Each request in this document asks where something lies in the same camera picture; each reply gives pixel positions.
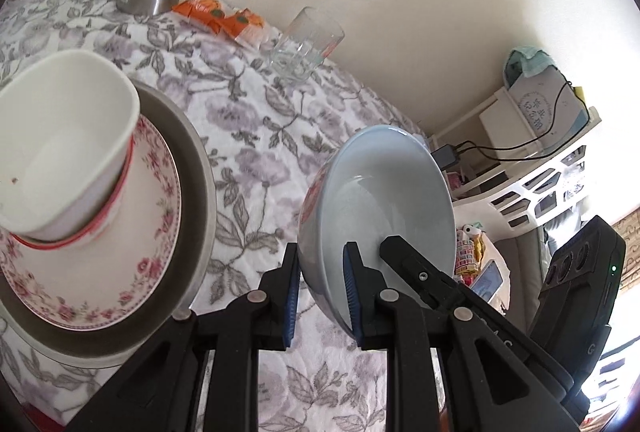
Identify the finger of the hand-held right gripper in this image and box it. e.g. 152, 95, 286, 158
379, 235, 482, 313

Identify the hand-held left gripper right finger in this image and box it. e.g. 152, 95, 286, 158
342, 241, 546, 432

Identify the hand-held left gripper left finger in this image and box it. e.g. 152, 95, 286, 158
65, 242, 302, 432

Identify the light blue bowl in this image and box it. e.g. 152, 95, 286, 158
297, 124, 457, 338

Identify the stainless steel plate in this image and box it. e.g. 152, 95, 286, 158
0, 82, 218, 370

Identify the round pink floral plate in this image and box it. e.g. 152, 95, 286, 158
0, 114, 182, 332

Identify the strawberry print bowl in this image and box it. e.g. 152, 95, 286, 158
10, 132, 137, 253

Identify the white square bowl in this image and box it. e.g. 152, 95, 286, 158
0, 50, 141, 243

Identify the smartphone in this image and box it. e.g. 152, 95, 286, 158
467, 262, 504, 307

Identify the white lattice shelf rack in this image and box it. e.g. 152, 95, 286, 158
430, 89, 601, 253

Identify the black charger adapter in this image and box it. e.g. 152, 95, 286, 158
431, 144, 464, 173

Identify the white printed bag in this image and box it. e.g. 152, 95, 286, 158
507, 69, 591, 147

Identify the green cloth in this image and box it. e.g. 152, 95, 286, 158
502, 44, 561, 90

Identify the clear glass mug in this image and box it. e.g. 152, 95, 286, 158
270, 6, 346, 81

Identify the orange snack packet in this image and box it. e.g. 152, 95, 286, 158
172, 0, 226, 32
220, 9, 266, 50

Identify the black charger with cable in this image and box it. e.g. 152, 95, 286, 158
450, 79, 577, 163

